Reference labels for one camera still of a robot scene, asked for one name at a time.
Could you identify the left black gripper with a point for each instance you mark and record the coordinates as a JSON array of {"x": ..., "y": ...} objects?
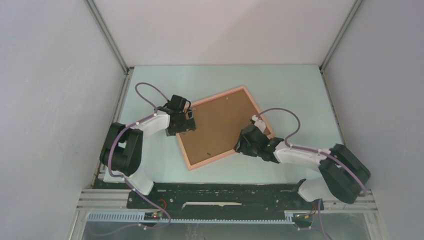
[{"x": 188, "y": 124}]

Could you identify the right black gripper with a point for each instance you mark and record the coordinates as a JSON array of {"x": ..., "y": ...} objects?
[{"x": 241, "y": 140}]

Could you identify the brown backing board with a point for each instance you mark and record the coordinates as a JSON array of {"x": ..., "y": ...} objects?
[{"x": 218, "y": 129}]

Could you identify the orange wooden picture frame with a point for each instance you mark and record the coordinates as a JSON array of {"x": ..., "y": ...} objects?
[{"x": 215, "y": 159}]

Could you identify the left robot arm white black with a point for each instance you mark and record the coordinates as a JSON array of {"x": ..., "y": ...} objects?
[{"x": 122, "y": 149}]

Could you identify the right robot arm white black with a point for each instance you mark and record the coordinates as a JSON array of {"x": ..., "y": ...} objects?
[{"x": 342, "y": 174}]

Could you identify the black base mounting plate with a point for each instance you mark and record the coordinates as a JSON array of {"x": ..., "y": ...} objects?
[{"x": 224, "y": 202}]

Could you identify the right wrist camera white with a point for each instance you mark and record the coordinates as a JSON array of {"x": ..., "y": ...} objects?
[{"x": 259, "y": 123}]

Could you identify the grey cable duct strip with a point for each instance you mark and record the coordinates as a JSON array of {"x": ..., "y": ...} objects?
[{"x": 142, "y": 217}]

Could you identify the left aluminium corner post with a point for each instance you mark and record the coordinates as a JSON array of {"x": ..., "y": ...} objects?
[{"x": 104, "y": 29}]

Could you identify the aluminium corner post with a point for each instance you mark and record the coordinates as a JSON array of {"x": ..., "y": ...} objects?
[
  {"x": 104, "y": 29},
  {"x": 340, "y": 34}
]

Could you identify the right aluminium corner post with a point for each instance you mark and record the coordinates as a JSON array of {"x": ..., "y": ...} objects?
[{"x": 340, "y": 34}]

